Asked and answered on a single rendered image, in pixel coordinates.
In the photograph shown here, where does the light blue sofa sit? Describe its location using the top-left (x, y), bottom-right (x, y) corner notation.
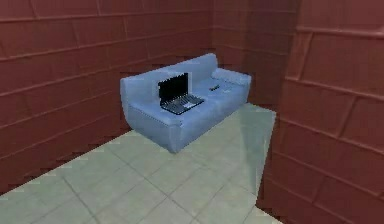
top-left (119, 52), bottom-right (253, 154)

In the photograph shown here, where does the black open laptop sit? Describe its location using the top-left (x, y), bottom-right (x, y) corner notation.
top-left (157, 72), bottom-right (205, 116)

